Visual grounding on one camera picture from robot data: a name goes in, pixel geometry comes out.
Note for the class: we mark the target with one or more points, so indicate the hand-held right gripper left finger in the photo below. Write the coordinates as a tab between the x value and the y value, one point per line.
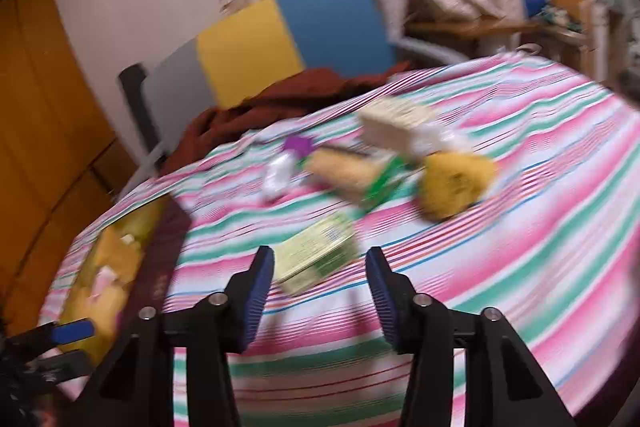
255	297

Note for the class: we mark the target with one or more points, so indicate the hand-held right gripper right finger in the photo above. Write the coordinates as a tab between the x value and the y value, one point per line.
385	302

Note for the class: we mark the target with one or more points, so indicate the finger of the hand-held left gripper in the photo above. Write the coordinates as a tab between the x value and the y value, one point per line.
65	364
75	331

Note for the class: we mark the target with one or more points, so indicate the pink packet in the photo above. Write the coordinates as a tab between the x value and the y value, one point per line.
103	280

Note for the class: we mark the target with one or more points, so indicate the pale green box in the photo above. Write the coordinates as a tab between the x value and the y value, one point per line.
315	252

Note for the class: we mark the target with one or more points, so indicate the gold tin box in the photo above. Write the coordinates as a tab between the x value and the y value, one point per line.
160	257

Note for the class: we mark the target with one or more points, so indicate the purple packet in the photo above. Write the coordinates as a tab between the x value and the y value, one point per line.
299	145

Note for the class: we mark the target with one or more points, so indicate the beige box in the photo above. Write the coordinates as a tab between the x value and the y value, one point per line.
395	122

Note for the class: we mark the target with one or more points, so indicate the white bottle purple cap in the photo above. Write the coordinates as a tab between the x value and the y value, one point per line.
279	177

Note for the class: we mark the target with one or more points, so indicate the striped tablecloth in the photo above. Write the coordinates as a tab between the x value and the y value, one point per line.
500	257

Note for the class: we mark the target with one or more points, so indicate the yellow green long packet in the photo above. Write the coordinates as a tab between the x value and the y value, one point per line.
345	174

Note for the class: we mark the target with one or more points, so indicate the yellow sponge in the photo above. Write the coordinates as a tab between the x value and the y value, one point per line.
455	184

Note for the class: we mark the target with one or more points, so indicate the small white packet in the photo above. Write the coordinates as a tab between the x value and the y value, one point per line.
445	139

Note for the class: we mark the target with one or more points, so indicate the rust brown jacket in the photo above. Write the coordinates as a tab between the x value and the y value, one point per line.
280	99

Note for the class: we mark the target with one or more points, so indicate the wooden wardrobe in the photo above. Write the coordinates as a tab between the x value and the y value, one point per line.
40	107

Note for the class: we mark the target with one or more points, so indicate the grey yellow blue chair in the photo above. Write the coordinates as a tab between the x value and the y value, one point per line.
250	47

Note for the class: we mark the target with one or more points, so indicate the wooden desk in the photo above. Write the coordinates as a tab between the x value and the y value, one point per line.
475	27

